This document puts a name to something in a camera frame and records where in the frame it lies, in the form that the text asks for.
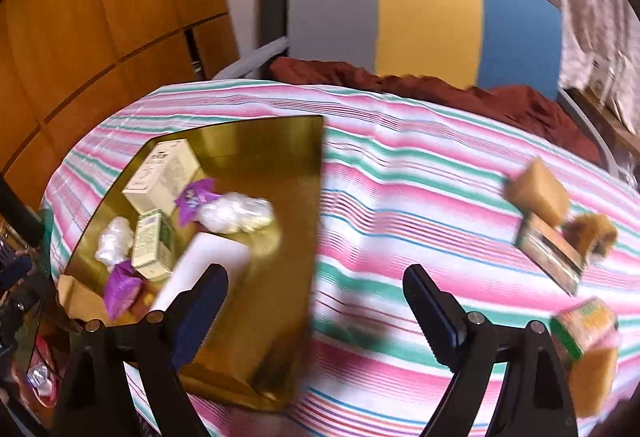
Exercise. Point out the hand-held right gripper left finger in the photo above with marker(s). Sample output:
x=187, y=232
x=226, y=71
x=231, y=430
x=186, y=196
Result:
x=197, y=317

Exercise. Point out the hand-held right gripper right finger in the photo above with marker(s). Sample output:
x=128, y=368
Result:
x=442, y=322

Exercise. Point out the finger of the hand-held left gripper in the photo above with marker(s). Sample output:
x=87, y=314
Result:
x=22, y=219

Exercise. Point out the white block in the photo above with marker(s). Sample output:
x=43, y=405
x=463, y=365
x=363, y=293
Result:
x=215, y=252

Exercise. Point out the purple snack packet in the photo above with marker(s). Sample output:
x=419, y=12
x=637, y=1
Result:
x=195, y=197
x=122, y=289

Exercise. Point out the small green beige box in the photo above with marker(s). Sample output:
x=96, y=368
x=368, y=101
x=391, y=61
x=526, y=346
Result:
x=152, y=244

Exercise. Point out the white plastic bag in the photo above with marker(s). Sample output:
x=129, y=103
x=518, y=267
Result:
x=235, y=214
x=115, y=242

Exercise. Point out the cream cardboard box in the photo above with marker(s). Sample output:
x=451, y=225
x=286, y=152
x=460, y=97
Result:
x=160, y=177

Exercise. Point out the gold tray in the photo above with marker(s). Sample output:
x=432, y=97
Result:
x=260, y=152

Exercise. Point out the clear cracker pack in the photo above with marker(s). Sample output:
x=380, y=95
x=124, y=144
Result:
x=550, y=257

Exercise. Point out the green yellow cracker pack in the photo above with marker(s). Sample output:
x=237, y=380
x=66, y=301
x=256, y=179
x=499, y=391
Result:
x=585, y=327

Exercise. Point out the striped bed sheet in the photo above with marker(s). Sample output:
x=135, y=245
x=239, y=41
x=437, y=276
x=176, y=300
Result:
x=410, y=167

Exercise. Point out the rolled yellow sponge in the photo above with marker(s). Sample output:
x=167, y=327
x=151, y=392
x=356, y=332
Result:
x=592, y=232

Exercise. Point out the wooden wardrobe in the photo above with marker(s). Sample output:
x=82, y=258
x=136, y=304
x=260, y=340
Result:
x=100, y=17

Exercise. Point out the reddish brown blanket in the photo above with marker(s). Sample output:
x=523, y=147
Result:
x=450, y=97

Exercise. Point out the wooden desk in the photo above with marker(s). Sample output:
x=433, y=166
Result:
x=615, y=127

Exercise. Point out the grey yellow blue headboard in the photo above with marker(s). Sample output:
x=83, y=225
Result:
x=425, y=17

